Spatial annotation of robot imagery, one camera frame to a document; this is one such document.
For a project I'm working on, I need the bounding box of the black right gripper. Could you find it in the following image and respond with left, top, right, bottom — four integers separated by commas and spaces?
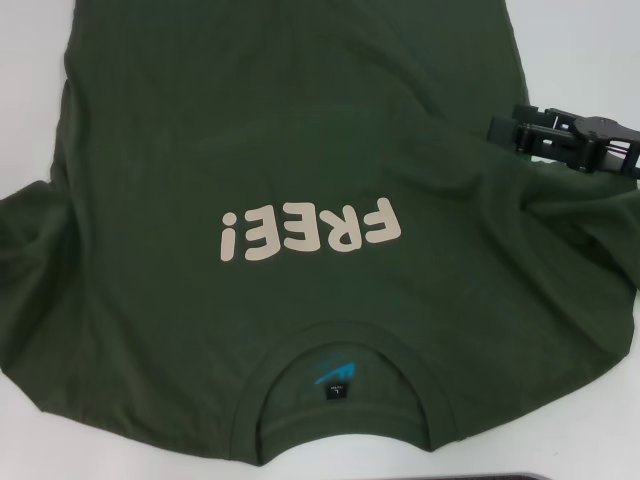
490, 103, 640, 179

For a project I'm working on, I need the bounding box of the dark green FREE t-shirt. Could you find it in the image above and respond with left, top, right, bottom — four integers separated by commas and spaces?
0, 0, 640, 464

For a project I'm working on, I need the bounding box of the dark rounded panel edge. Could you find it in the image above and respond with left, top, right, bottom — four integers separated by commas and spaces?
394, 470, 551, 480

